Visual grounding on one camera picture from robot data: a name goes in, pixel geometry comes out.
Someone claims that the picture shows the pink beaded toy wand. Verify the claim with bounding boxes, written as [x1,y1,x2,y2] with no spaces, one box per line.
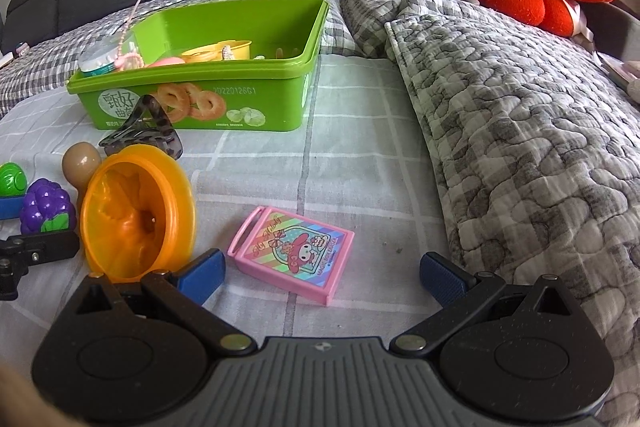
[112,0,146,72]

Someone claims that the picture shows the yellow plastic scoop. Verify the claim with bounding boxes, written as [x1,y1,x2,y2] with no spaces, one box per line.
[181,39,252,62]

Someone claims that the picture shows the green plastic box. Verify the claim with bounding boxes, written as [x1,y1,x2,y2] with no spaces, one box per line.
[67,0,331,132]

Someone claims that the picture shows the green plastic toy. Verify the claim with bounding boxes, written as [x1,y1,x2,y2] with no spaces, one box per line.
[0,162,27,198]

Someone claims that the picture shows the brown egg-shaped toy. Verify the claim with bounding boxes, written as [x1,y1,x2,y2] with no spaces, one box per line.
[61,143,103,202]

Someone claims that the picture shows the grey patterned quilt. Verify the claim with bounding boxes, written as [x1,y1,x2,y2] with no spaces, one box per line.
[385,14,640,408]

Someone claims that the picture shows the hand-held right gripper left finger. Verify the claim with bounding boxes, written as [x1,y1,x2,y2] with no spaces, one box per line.
[57,248,258,353]

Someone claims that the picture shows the leopard print hair claw clip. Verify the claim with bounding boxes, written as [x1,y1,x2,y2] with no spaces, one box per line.
[98,96,183,158]

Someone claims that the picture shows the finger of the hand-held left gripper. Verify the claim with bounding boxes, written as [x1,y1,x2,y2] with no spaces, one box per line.
[0,196,26,221]
[0,232,81,301]

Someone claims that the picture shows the pink printed card box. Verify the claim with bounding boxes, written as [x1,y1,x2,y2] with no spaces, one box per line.
[227,206,356,306]

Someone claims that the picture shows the orange plastic cup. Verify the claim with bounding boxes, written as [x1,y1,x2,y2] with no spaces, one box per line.
[80,144,197,284]

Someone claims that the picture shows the purple toy grapes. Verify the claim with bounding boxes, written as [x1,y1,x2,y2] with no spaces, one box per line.
[20,178,78,235]

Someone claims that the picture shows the clear cotton swab container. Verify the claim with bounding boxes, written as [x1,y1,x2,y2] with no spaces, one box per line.
[79,34,136,78]

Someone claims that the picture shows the grey checked blanket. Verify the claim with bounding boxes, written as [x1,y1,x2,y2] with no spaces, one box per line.
[0,0,396,118]

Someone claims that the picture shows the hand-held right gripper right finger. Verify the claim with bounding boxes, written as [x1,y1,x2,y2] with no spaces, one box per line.
[390,252,588,354]

